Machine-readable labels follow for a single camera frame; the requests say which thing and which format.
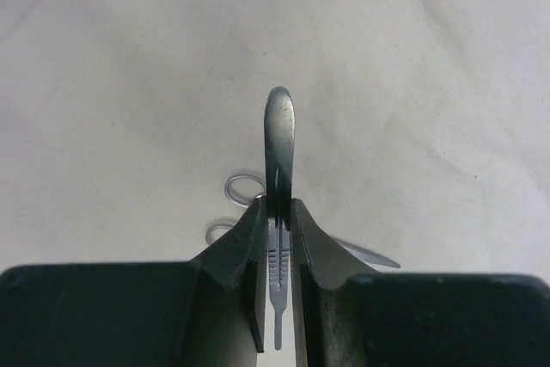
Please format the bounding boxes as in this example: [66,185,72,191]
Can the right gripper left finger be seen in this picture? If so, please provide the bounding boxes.
[1,198,266,366]

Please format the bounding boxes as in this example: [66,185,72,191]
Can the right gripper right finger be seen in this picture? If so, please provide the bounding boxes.
[290,199,549,366]

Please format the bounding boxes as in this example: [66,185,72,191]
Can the steel scalpel handle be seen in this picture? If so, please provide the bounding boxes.
[261,86,298,351]

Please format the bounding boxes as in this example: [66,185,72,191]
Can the lower steel scissors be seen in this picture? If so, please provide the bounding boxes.
[205,173,401,269]

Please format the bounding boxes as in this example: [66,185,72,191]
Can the beige cloth mat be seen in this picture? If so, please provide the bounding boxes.
[1,0,549,278]

